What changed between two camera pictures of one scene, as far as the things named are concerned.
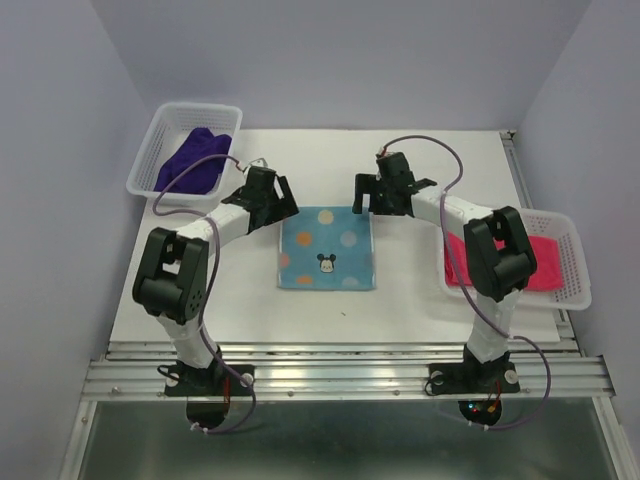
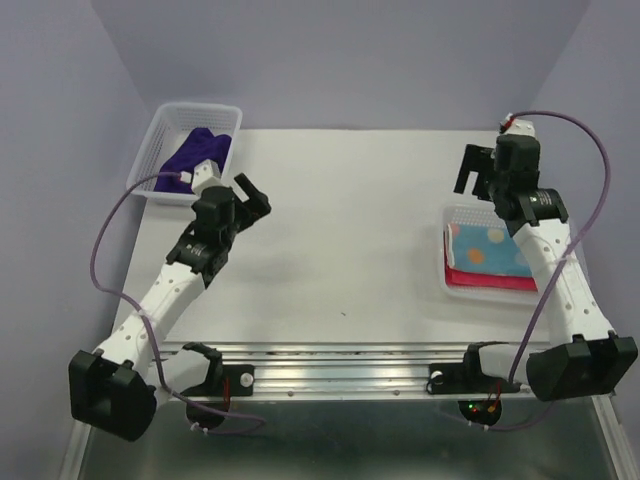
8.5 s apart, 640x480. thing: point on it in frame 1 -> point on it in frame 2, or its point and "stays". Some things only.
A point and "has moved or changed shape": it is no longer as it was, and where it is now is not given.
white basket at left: [170, 124] stays
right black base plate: [473, 378] stays
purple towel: [202, 176] stays
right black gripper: [366, 184] -> [476, 158]
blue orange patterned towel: [326, 248] has moved or changed shape
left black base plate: [216, 380] stays
